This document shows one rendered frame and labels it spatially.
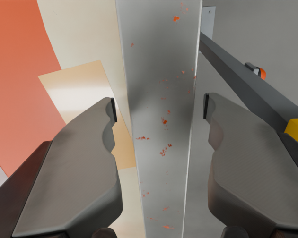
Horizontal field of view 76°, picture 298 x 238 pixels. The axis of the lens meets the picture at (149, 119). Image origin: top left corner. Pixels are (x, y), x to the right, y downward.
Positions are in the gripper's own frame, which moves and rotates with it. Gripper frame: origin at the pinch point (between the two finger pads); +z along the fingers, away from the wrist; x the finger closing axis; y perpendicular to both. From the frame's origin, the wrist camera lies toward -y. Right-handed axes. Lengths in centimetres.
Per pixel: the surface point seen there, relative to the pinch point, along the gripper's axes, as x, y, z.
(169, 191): 0.6, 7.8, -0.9
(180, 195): 1.5, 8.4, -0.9
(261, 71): 23.7, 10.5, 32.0
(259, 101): 17.2, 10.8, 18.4
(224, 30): 36, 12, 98
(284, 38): 68, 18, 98
